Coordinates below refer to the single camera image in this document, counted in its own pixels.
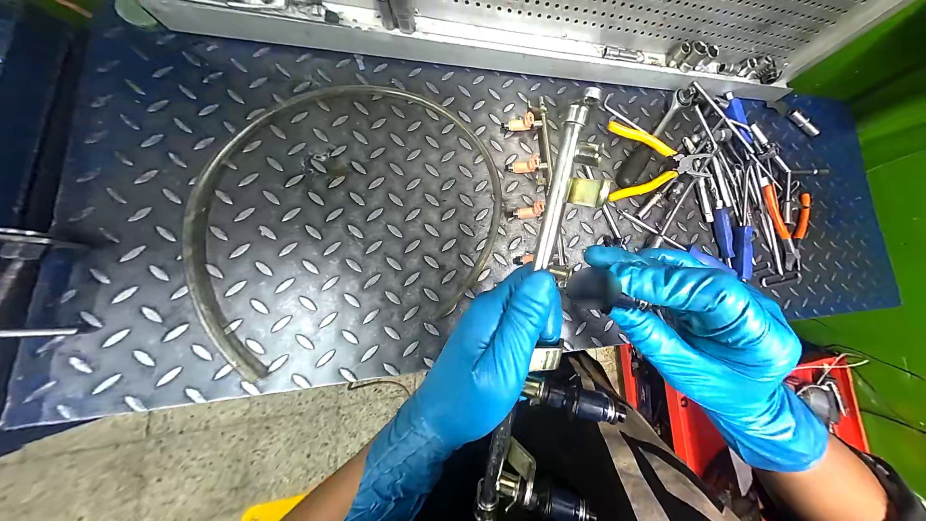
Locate person's right forearm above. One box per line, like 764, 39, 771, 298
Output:
752, 434, 926, 521

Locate yellow-handled pliers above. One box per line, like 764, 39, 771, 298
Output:
606, 120, 717, 203

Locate yellow plastic object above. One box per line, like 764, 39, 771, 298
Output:
241, 494, 308, 521

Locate row of silver sockets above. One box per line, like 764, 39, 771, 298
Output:
602, 41, 782, 85

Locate red tool cart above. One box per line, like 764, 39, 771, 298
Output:
618, 343, 871, 479

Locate silver metal fuel rail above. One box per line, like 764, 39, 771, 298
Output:
475, 87, 612, 521

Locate clear curved hose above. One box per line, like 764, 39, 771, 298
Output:
182, 85, 503, 383

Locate small black injector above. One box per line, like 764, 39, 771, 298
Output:
566, 268, 648, 314

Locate thin brown wire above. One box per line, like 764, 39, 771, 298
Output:
347, 379, 412, 399

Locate person's left forearm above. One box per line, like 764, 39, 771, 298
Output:
281, 430, 384, 521

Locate round metal part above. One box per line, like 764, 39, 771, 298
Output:
796, 382, 844, 428

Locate ratchet with black handle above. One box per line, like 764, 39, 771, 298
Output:
615, 87, 697, 190

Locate orange-handled pliers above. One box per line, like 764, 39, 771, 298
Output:
760, 177, 813, 270

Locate person's left hand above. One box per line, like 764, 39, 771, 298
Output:
346, 263, 564, 521

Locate pile of hand tools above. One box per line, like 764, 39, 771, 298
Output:
583, 80, 830, 288

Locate person's body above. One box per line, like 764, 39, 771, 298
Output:
416, 352, 742, 521

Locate dark blue metal cabinet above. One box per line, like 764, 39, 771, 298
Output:
0, 0, 98, 348

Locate perforated metal tool rack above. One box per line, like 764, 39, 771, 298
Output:
137, 0, 872, 101

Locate person's right hand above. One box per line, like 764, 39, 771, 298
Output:
584, 246, 829, 473

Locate fuel rail with bracket ends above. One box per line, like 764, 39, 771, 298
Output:
531, 97, 571, 285

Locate translucent greenish container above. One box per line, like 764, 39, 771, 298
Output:
115, 0, 159, 29

